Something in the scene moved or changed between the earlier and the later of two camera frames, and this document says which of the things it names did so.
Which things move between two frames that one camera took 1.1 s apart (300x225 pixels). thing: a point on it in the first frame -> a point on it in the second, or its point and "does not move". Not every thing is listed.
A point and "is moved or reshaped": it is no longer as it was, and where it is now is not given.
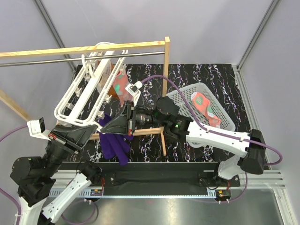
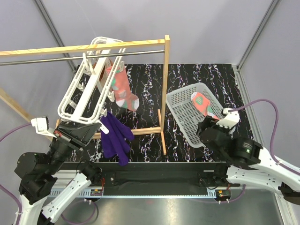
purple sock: [115, 145] does not move
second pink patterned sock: [203, 105] does not move
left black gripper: [74, 138] does not move
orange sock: [112, 92] -> [94, 64]
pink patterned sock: [119, 84] is moved or reshaped
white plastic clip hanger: [90, 87] is moved or reshaped
